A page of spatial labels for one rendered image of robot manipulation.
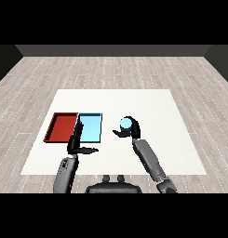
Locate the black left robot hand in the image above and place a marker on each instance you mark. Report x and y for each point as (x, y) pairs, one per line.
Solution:
(74, 141)

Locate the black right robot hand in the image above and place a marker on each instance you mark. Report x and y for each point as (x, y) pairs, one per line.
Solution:
(134, 128)

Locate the small blue can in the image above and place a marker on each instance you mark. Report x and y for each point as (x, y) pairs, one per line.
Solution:
(125, 124)

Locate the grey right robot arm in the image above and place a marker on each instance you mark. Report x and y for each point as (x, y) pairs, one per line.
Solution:
(152, 165)

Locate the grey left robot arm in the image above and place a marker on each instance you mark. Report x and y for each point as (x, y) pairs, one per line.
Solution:
(65, 174)

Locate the red shallow open box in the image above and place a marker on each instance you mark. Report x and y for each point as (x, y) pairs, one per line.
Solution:
(61, 127)

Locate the light blue shallow open box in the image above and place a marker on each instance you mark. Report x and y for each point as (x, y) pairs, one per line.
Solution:
(91, 127)

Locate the dark grey robot body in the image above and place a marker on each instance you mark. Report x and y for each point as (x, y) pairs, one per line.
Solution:
(113, 186)

